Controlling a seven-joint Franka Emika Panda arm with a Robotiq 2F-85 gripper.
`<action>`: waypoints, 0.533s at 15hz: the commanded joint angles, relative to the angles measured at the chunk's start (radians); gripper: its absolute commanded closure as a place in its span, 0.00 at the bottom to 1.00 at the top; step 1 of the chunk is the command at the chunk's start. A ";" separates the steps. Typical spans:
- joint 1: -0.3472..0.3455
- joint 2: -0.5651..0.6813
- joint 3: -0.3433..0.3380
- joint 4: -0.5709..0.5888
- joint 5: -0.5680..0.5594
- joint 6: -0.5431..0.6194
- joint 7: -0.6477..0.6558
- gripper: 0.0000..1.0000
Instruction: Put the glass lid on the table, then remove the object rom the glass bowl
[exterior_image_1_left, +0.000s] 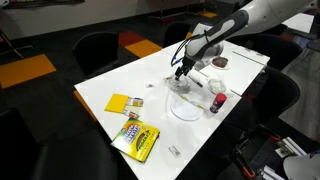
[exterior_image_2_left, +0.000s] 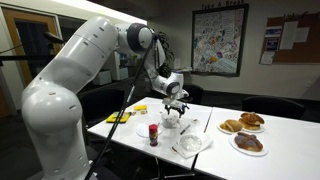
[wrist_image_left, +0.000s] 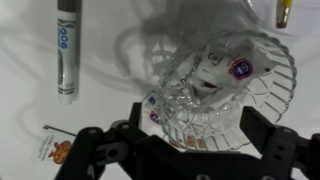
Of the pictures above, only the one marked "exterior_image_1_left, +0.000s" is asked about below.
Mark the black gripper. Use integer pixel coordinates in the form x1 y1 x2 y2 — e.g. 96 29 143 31
173 55 197 82

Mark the white round plate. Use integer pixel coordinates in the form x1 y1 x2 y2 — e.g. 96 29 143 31
169 94 205 122

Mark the black orange bar clamp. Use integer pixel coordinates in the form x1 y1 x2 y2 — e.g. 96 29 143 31
233 136 258 179
244 122 283 143

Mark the white bread plate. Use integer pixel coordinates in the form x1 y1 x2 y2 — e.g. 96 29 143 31
210 57 232 71

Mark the yellow Crayola marker box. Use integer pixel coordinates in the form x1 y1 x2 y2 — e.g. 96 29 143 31
110 117 161 163

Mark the white flat bracket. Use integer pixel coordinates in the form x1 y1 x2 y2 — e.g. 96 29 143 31
259 164 284 180

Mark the dark brown bread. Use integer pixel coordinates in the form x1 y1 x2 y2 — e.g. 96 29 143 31
212 56 230 68

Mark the black tripod leg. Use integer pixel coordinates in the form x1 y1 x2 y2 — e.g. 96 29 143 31
0 28 34 59

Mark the red spice bottle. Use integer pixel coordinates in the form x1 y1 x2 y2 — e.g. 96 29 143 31
209 92 228 114

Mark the open yellow crayon box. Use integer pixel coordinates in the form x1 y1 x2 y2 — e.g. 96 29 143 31
104 93 145 119

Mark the cut glass bowl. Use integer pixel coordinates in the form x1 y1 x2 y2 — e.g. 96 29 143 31
165 74 192 95

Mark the grey aluminium bracket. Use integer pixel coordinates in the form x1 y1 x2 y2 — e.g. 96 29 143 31
274 135 308 159

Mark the black office chair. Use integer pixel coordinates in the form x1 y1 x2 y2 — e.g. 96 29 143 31
0 107 119 180
72 30 120 78
229 23 304 71
244 65 301 128
162 21 193 48

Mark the thin yellowish stick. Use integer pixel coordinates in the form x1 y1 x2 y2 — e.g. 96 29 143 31
177 93 208 111

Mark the white rounded cover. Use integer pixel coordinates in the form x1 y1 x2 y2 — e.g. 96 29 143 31
283 151 320 180

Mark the black marker pen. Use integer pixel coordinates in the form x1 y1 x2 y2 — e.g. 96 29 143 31
188 75 204 88

